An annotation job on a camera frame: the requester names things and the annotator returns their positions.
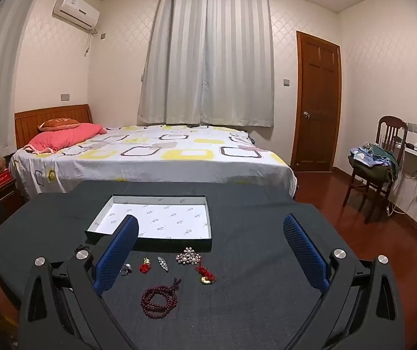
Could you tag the small red pendant charm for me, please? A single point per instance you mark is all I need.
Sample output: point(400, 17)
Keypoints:
point(146, 266)

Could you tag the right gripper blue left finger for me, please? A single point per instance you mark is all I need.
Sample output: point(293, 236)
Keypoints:
point(111, 252)

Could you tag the grey window curtain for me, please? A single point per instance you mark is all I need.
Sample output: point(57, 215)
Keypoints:
point(210, 61)

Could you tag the pink pillow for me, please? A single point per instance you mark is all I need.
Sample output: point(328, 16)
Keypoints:
point(54, 141)

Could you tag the bed with patterned sheet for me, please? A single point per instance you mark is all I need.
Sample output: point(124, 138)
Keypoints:
point(159, 153)

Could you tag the pearl flower brooch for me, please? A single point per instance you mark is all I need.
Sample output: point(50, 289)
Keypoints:
point(188, 257)

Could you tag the pile of clothes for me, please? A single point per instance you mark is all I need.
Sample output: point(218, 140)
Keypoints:
point(375, 162)

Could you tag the wooden headboard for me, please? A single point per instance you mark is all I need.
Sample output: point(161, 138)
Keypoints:
point(27, 122)

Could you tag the red gift box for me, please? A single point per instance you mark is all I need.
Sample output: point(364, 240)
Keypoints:
point(5, 177)

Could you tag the orange embroidered cushion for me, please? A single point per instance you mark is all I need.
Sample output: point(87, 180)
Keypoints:
point(56, 124)

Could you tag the white jewelry tray box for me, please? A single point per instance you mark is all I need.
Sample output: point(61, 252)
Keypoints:
point(166, 224)

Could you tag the dark wooden chair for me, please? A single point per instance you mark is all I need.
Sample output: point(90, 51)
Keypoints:
point(391, 135)

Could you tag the dark grey table cloth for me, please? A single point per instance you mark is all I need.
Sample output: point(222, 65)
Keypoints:
point(261, 298)

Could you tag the red tassel gold charm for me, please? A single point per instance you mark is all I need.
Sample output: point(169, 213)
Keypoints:
point(207, 277)

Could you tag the brown wooden door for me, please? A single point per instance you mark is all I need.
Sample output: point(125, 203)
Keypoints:
point(319, 102)

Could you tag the white wall air conditioner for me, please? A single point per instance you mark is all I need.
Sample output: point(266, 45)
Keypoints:
point(78, 12)

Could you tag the silver leaf brooch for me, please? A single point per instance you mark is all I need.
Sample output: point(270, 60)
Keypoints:
point(163, 264)

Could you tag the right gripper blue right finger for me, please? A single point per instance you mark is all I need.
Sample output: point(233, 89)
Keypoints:
point(311, 261)

